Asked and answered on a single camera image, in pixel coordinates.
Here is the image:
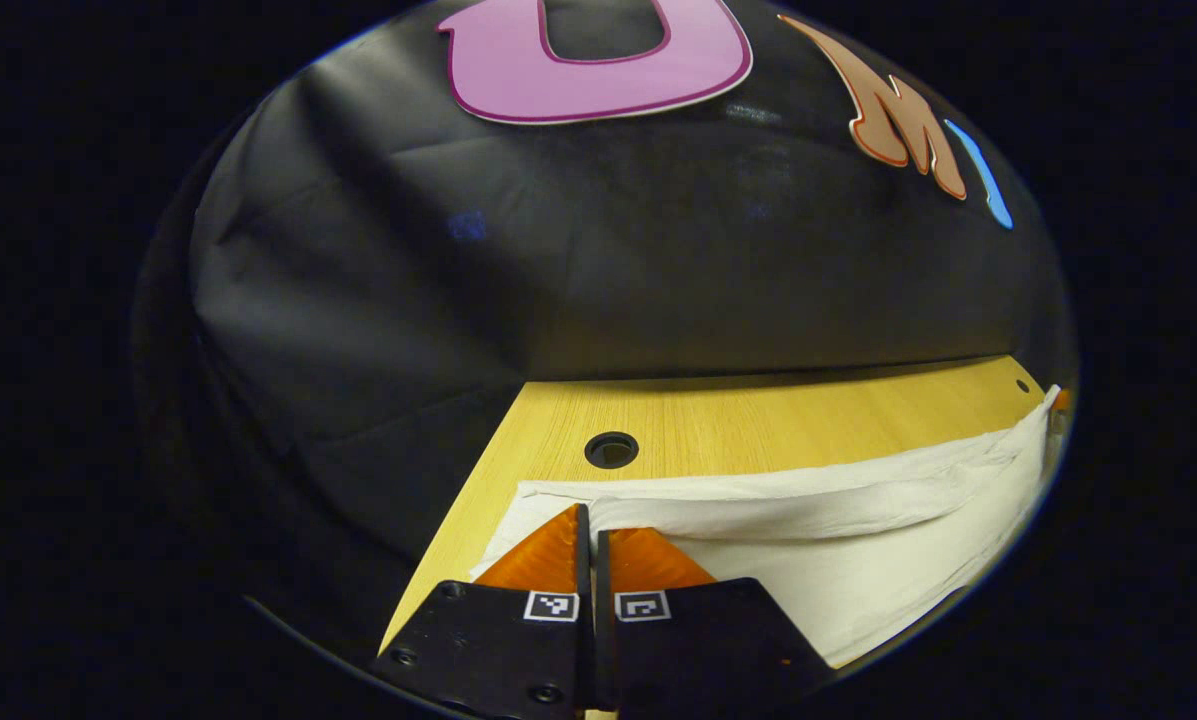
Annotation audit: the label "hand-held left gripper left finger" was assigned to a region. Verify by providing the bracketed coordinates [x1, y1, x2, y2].
[370, 503, 595, 719]

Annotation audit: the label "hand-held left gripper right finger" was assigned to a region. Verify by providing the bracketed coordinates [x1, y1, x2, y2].
[596, 527, 839, 713]

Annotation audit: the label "white jeans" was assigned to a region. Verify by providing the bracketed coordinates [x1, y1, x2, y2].
[470, 385, 1062, 669]

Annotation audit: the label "black backdrop cloth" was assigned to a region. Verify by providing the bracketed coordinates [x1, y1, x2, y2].
[133, 0, 1077, 661]

